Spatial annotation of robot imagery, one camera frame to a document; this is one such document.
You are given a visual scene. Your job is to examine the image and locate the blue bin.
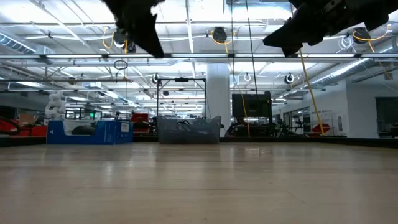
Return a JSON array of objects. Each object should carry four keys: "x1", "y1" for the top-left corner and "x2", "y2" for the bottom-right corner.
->
[{"x1": 46, "y1": 119, "x2": 134, "y2": 146}]

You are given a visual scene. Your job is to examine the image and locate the grey plastic bin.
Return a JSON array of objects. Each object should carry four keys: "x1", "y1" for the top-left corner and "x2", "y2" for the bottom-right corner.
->
[{"x1": 156, "y1": 115, "x2": 223, "y2": 146}]

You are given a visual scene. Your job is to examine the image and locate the black monitor cabinet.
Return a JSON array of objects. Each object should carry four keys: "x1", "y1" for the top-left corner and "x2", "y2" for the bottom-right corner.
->
[{"x1": 231, "y1": 91, "x2": 274, "y2": 118}]

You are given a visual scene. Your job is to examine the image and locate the long ceiling light bar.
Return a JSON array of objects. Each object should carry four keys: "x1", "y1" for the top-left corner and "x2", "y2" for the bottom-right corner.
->
[{"x1": 0, "y1": 52, "x2": 398, "y2": 60}]

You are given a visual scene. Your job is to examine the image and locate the white square pillar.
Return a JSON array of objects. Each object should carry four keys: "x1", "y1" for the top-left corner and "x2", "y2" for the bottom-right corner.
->
[{"x1": 206, "y1": 63, "x2": 232, "y2": 138}]

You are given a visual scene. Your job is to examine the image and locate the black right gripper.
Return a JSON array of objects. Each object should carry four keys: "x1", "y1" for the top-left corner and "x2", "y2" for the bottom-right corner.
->
[{"x1": 262, "y1": 0, "x2": 398, "y2": 58}]

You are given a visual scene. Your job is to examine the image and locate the black metal frame stand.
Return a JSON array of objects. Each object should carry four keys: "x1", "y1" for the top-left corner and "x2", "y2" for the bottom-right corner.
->
[{"x1": 155, "y1": 77, "x2": 208, "y2": 119}]

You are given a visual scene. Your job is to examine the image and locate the white robot figure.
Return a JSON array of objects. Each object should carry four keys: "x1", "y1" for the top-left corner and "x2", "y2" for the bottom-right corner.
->
[{"x1": 44, "y1": 90, "x2": 67, "y2": 125}]

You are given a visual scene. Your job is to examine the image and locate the red equipment case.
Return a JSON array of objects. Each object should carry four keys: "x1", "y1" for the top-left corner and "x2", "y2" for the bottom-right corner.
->
[{"x1": 130, "y1": 113, "x2": 150, "y2": 124}]

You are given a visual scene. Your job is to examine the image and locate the yellow hanging cord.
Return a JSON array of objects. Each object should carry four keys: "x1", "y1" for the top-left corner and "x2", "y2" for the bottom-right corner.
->
[{"x1": 297, "y1": 49, "x2": 326, "y2": 136}]

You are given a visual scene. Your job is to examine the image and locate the black ceiling cord reel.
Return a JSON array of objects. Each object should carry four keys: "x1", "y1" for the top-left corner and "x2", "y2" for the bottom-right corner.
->
[
  {"x1": 353, "y1": 27, "x2": 371, "y2": 45},
  {"x1": 211, "y1": 26, "x2": 228, "y2": 44}
]

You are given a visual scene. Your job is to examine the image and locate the red angled sign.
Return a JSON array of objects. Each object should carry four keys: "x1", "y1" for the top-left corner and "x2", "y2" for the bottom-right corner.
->
[{"x1": 312, "y1": 123, "x2": 331, "y2": 134}]

